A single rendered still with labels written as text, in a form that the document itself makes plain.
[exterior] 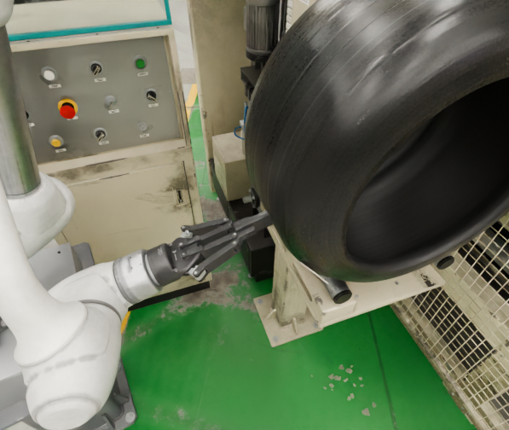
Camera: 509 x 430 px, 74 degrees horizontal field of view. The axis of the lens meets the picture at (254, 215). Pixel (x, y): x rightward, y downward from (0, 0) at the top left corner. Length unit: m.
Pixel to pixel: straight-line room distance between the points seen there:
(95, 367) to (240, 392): 1.15
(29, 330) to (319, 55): 0.53
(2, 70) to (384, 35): 0.62
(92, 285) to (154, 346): 1.14
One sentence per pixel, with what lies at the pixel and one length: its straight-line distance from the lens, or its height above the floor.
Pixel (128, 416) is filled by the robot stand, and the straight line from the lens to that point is 1.63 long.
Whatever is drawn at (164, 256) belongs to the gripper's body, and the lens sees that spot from 0.63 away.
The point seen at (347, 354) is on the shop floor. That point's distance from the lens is 1.74.
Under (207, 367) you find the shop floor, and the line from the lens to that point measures 1.68.
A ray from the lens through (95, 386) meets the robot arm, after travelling 0.53.
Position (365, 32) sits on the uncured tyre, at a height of 1.42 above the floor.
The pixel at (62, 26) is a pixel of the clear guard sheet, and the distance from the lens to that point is 1.07.
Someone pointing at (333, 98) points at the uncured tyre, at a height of 1.36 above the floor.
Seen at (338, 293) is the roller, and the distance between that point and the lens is 0.77.
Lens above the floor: 1.56
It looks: 45 degrees down
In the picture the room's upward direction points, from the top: straight up
